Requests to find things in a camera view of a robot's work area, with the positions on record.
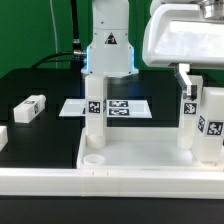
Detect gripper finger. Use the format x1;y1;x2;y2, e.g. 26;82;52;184
174;63;197;100

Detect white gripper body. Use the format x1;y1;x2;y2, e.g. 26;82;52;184
142;2;224;69

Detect white desk top tray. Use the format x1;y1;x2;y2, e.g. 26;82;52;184
77;127;224;172

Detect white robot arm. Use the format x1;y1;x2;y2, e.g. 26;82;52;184
82;0;224;100

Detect tag sheet on table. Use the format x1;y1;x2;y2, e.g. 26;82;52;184
59;99;152;118

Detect white left fence piece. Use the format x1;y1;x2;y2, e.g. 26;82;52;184
0;126;8;151

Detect white front fence bar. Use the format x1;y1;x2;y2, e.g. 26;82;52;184
0;168;224;199

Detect black cable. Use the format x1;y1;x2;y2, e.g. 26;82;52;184
30;0;88;70

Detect white cable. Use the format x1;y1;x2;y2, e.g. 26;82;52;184
49;0;60;70

